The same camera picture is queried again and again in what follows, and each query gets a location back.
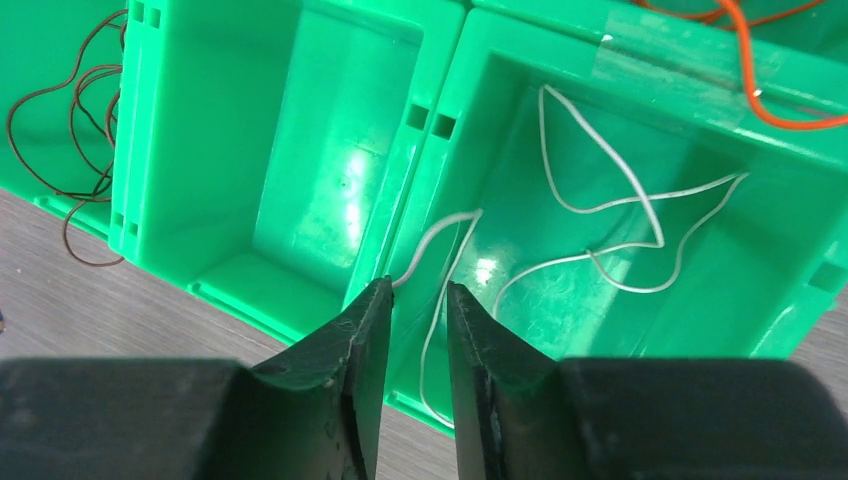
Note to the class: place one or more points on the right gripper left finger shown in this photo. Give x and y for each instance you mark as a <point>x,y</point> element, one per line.
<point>312,411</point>

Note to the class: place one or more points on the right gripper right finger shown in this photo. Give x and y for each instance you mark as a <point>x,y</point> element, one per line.
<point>519,414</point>

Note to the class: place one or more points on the green six-compartment bin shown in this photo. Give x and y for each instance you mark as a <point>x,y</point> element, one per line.
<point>598,173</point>

